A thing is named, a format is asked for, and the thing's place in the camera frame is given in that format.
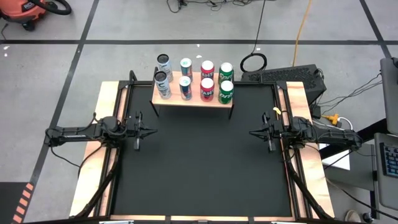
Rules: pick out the blue silver Red Bull can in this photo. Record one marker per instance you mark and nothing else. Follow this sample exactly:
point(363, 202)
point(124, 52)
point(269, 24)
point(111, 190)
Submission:
point(186, 65)
point(186, 90)

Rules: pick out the orange power plug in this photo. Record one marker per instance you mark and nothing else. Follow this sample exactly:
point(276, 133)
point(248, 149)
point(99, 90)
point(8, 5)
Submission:
point(332, 118)

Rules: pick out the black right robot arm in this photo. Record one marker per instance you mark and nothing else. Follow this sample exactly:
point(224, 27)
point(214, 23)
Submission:
point(329, 135)

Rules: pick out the red Fanta can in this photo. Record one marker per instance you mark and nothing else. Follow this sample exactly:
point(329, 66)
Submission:
point(207, 67)
point(207, 88)

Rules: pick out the black caster wheel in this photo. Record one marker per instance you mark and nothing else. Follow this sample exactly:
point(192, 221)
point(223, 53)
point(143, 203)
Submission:
point(367, 216)

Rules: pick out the black table mat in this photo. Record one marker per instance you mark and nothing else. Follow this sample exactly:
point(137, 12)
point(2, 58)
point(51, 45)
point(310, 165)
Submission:
point(202, 155)

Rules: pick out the grey desk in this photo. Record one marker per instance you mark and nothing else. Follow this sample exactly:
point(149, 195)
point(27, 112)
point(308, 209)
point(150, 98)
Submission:
point(381, 186)

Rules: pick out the grey monitor back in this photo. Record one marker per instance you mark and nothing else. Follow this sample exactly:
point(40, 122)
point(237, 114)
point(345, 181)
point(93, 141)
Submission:
point(390, 93)

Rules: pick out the yellow tag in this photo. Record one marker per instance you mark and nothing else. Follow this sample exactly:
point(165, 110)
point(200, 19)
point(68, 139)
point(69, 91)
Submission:
point(276, 110)

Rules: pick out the black floor mat orange stripes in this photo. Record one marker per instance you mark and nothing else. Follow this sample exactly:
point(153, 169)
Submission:
point(9, 202)

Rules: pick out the white paper sheet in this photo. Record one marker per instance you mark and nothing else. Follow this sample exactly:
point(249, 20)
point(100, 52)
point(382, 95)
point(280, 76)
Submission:
point(340, 161)

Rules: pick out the black textured floor mat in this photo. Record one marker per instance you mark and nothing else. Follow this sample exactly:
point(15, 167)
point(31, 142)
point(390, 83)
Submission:
point(286, 76)

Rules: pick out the small black box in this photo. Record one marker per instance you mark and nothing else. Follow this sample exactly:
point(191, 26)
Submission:
point(316, 111)

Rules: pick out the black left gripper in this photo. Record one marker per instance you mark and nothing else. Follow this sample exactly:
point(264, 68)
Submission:
point(130, 130)

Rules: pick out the grey panel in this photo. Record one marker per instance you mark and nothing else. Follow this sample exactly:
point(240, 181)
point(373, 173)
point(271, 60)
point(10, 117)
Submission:
point(357, 174)

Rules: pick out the green Sprite can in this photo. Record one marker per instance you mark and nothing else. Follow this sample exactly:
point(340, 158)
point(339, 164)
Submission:
point(226, 91)
point(226, 70)

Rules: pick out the black corner post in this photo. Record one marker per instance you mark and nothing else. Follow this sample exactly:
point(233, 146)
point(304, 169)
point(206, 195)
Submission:
point(133, 77)

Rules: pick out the wooden shelf with black legs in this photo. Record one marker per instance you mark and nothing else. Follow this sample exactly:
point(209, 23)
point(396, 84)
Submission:
point(175, 103)

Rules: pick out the person's foot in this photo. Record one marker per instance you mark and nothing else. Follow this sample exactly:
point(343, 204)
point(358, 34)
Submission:
point(353, 216)

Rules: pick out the dark keyboard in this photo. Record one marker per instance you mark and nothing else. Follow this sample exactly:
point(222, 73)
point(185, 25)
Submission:
point(392, 161)

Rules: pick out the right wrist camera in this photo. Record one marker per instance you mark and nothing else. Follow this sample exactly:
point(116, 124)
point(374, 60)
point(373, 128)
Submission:
point(277, 127)

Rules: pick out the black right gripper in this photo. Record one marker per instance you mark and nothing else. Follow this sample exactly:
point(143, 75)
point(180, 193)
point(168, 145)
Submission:
point(286, 134)

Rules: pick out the white Celsius can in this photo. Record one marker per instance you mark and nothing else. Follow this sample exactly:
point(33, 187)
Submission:
point(164, 62)
point(163, 90)

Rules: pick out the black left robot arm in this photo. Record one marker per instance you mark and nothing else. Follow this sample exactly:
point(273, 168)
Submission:
point(77, 132)

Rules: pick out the black diagonal bar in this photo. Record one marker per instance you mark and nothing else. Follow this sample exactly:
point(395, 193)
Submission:
point(373, 129)

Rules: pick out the orange vacuum cleaner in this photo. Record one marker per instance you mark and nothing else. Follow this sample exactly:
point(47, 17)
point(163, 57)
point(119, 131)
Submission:
point(21, 9)

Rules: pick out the black table frame rail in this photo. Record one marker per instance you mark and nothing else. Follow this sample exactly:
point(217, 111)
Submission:
point(284, 99)
point(255, 83)
point(125, 102)

